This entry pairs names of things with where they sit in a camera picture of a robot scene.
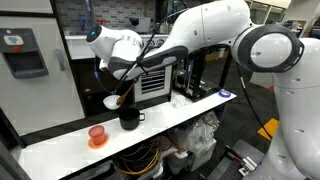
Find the wooden spoon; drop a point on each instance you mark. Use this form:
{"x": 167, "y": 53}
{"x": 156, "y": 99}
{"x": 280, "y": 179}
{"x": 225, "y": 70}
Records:
{"x": 124, "y": 96}

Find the black mug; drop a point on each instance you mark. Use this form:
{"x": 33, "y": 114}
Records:
{"x": 129, "y": 119}

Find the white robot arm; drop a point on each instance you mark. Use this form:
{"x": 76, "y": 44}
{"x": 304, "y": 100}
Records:
{"x": 213, "y": 26}

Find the white bowl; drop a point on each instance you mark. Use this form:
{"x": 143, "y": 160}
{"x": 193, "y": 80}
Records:
{"x": 110, "y": 101}

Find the pink plastic container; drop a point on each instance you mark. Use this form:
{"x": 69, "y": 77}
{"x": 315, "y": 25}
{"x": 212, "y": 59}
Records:
{"x": 166, "y": 145}

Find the clear plastic bag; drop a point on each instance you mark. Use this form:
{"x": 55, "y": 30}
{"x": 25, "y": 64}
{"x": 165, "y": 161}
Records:
{"x": 196, "y": 133}

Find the blue tape roll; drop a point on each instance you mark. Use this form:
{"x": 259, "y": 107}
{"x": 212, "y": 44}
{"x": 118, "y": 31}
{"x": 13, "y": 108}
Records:
{"x": 224, "y": 93}

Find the grey pot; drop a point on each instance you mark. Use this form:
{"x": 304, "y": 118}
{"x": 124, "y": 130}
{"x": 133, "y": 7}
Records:
{"x": 141, "y": 25}

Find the white plastic container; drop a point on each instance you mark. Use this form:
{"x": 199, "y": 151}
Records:
{"x": 178, "y": 163}

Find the orange saucer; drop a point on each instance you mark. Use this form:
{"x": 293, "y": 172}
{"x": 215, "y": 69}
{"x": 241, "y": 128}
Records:
{"x": 105, "y": 142}

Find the orange plastic cup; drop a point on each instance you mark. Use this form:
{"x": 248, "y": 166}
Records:
{"x": 97, "y": 135}

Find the white toy kitchen stove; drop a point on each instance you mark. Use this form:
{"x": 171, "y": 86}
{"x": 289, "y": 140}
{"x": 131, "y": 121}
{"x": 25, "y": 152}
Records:
{"x": 80, "y": 46}

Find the grey toy faucet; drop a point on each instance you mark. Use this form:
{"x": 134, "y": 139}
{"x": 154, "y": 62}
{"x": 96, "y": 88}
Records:
{"x": 89, "y": 13}

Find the yellow floor marker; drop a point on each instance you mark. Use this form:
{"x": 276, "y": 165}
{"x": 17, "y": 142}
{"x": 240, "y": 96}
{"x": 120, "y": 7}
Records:
{"x": 270, "y": 129}

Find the white toy fridge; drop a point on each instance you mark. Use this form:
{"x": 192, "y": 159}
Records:
{"x": 36, "y": 93}

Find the black 3D printer frame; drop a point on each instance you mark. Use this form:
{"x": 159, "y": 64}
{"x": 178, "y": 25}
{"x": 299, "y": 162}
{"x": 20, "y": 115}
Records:
{"x": 193, "y": 76}

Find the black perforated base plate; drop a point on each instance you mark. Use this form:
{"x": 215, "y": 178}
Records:
{"x": 226, "y": 163}

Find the silver metal bracket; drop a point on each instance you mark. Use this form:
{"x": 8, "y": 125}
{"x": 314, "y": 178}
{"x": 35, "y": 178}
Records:
{"x": 248, "y": 165}

